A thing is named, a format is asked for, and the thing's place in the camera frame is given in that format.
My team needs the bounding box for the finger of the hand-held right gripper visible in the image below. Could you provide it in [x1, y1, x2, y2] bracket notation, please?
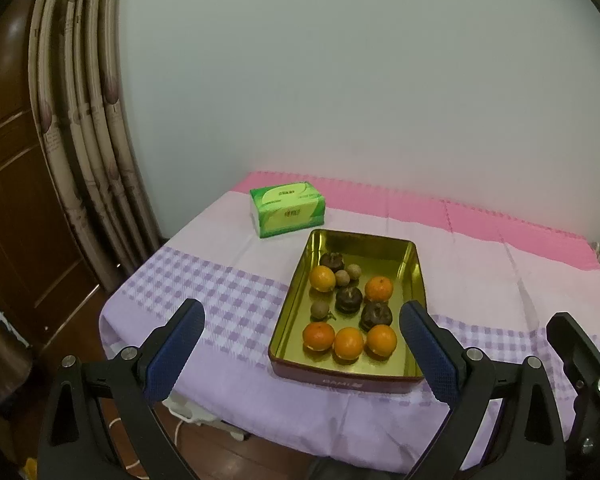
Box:
[546, 312, 600, 461]

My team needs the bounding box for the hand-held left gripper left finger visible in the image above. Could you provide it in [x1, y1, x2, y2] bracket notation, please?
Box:
[37, 298, 206, 480]

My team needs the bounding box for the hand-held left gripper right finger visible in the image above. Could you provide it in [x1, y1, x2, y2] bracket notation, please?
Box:
[399, 301, 566, 480]

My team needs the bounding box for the orange tangerine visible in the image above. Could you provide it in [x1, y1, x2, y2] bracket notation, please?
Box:
[309, 265, 336, 293]
[333, 327, 365, 361]
[302, 322, 336, 352]
[364, 276, 394, 303]
[366, 324, 398, 358]

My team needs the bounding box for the gold and maroon tin box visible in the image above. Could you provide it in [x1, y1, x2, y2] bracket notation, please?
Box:
[268, 229, 427, 394]

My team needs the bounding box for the white power strip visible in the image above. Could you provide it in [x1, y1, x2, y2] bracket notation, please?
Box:
[162, 392, 246, 441]

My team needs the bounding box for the pink and purple checkered tablecloth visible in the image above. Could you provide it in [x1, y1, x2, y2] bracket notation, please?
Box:
[99, 171, 600, 476]

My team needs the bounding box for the beige patterned cloth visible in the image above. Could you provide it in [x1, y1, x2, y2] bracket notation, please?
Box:
[0, 285, 36, 411]

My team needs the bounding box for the green tissue pack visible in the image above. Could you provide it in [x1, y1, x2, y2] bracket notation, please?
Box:
[250, 180, 327, 239]

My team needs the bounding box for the beige striped curtain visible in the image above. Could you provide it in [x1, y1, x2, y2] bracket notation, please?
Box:
[27, 0, 163, 293]

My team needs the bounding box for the brown wooden door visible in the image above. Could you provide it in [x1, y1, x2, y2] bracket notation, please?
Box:
[0, 0, 103, 356]

